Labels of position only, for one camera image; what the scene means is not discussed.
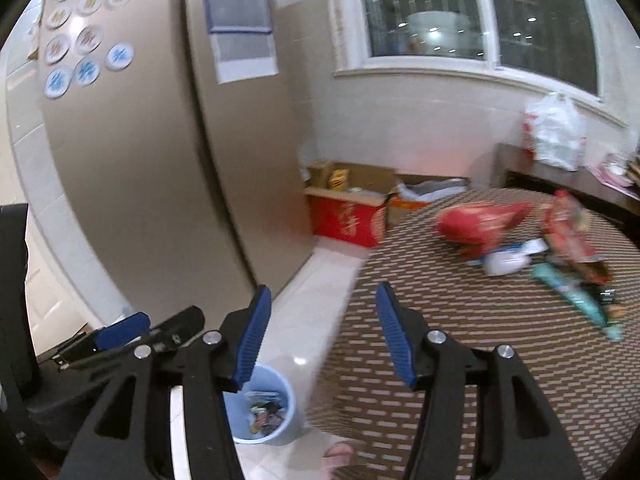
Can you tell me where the grey plastic sheet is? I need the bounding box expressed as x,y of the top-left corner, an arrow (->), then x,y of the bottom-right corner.
400,178 -> 467,202

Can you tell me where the dark wooden sideboard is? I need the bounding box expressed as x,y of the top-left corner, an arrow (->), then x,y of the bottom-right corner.
492,142 -> 640,242

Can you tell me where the pink booklet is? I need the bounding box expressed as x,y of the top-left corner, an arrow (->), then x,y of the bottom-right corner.
590,159 -> 632,187

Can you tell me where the group of round character magnets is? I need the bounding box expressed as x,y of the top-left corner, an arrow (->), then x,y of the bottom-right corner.
44,0 -> 136,101

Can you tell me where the teal snack wrapper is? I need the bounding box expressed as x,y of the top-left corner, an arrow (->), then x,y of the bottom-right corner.
530,262 -> 624,342

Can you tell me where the white panel door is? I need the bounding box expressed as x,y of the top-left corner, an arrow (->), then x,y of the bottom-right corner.
25,260 -> 57,333

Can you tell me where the red snack bag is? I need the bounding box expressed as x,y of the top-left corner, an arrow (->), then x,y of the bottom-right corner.
435,201 -> 534,257

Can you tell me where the blue and white wrapper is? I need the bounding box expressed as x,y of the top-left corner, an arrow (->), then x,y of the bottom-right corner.
470,239 -> 549,266

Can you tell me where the small white packet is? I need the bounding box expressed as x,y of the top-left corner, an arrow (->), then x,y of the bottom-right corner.
482,250 -> 531,277

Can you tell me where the pink slipper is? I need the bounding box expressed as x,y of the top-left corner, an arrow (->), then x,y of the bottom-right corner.
322,441 -> 357,480

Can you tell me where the open brown cardboard box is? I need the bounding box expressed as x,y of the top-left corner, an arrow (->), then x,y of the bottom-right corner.
305,160 -> 399,197

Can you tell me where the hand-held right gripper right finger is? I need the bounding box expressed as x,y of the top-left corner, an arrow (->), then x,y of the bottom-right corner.
376,282 -> 586,480

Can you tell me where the blue framed paper sheet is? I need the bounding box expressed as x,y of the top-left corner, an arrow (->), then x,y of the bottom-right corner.
205,0 -> 274,37

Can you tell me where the white paper sheet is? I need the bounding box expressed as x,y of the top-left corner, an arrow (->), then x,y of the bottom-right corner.
212,30 -> 279,84

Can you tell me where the orange printed cardboard box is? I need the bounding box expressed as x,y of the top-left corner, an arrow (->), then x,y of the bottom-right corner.
387,175 -> 469,227

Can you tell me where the round table brown dotted tablecloth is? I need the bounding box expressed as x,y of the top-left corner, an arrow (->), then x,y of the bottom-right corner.
307,187 -> 640,480

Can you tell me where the white sliding window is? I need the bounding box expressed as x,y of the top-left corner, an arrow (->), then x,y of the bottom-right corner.
332,0 -> 632,127

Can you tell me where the pile of discarded wrappers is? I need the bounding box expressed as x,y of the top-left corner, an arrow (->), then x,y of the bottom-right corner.
247,390 -> 289,437

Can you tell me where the red cardboard box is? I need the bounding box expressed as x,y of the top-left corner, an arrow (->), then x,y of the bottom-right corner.
305,187 -> 389,249

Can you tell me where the blue plastic waste bin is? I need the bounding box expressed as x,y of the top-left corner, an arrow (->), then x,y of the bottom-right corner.
222,365 -> 297,447

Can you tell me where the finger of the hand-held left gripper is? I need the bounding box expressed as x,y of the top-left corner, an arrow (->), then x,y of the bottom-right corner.
149,306 -> 207,356
52,312 -> 152,368

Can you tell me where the champagne double-door refrigerator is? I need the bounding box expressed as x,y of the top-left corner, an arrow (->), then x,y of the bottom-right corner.
37,0 -> 353,322

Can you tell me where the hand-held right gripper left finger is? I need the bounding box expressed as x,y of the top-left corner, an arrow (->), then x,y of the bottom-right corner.
60,285 -> 273,480

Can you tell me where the red printed wrapper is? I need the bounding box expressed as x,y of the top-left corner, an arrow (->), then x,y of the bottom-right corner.
540,190 -> 614,282

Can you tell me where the white plastic bag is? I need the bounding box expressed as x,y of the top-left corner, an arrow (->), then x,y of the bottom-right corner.
522,92 -> 587,172

